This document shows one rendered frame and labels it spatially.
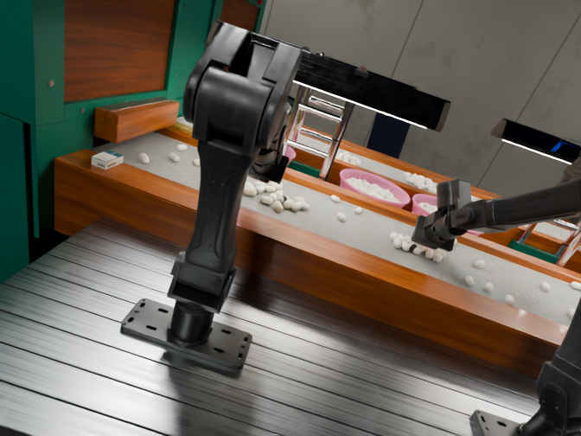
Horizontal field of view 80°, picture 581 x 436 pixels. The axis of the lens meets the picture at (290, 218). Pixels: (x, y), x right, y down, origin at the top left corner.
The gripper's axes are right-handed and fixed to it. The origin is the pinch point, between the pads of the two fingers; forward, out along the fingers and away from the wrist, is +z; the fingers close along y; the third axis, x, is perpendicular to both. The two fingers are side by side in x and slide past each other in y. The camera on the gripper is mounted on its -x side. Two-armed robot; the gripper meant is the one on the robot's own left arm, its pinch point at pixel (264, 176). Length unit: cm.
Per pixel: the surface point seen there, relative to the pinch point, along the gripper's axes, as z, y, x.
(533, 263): 21, -84, -11
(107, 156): -7.5, 33.0, 10.5
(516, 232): 47, -93, -30
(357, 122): 214, -31, -157
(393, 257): 3.7, -37.1, 6.9
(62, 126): -12.7, 41.4, 9.1
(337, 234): 4.8, -22.2, 6.0
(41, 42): -26.9, 41.4, 0.0
